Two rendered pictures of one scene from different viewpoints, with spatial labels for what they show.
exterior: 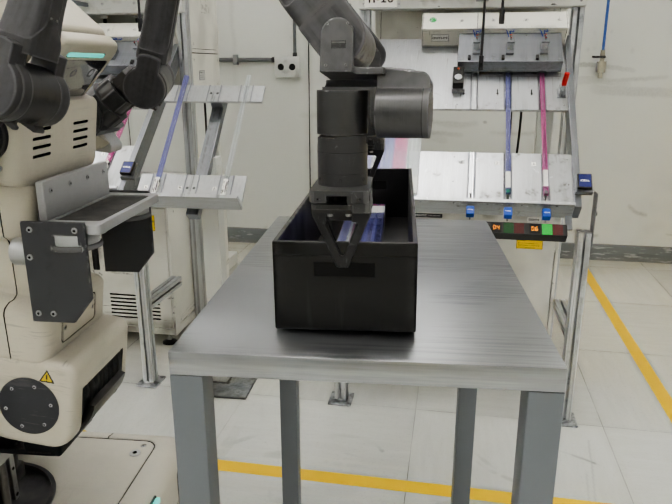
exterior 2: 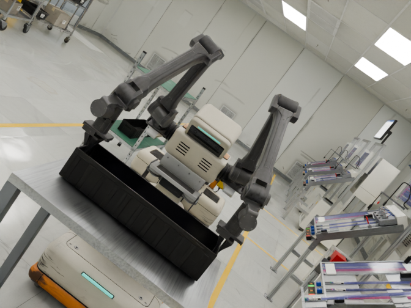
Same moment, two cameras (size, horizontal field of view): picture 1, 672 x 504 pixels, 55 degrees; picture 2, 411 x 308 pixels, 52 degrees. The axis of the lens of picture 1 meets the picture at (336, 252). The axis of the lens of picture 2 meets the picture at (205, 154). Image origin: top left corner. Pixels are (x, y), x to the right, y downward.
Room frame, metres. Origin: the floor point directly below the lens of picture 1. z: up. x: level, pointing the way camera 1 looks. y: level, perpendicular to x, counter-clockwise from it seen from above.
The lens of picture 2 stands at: (1.00, -1.40, 1.41)
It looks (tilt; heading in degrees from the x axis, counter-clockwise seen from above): 11 degrees down; 87
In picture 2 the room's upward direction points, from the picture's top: 37 degrees clockwise
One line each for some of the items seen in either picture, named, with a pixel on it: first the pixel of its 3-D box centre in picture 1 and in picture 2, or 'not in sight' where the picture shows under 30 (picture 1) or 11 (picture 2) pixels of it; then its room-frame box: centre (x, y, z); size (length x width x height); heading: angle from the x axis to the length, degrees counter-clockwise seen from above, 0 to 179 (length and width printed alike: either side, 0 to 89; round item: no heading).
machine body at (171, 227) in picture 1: (129, 250); not in sight; (2.79, 0.93, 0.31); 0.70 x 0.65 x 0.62; 80
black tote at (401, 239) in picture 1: (359, 229); (144, 208); (1.01, -0.04, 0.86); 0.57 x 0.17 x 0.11; 174
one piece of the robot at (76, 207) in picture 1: (89, 234); (171, 185); (1.05, 0.42, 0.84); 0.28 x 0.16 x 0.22; 174
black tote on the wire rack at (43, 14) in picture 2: not in sight; (33, 10); (-2.37, 5.65, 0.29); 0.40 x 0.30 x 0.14; 80
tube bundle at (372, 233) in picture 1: (359, 245); not in sight; (1.01, -0.04, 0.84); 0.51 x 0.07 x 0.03; 174
